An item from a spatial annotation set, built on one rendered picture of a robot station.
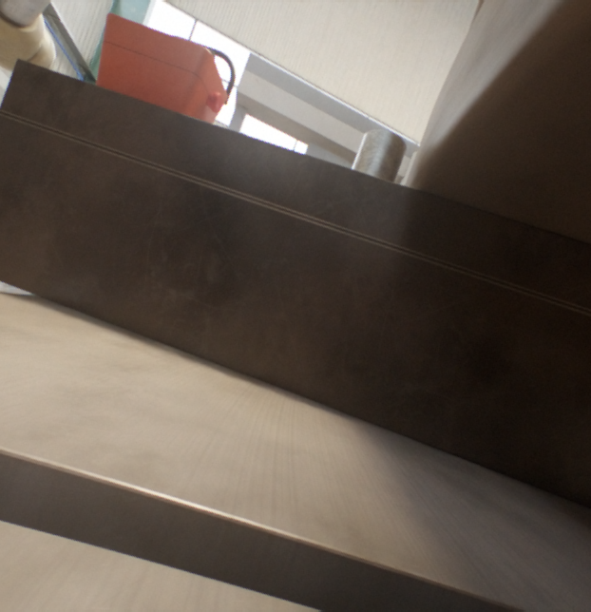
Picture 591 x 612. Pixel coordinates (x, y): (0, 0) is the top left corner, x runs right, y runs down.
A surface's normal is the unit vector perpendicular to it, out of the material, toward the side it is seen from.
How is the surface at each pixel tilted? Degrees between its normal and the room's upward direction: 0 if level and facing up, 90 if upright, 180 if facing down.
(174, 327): 90
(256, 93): 90
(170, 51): 97
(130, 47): 97
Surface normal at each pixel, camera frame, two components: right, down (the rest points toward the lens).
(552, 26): -0.91, 0.42
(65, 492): 0.09, 0.01
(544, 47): -0.73, 0.68
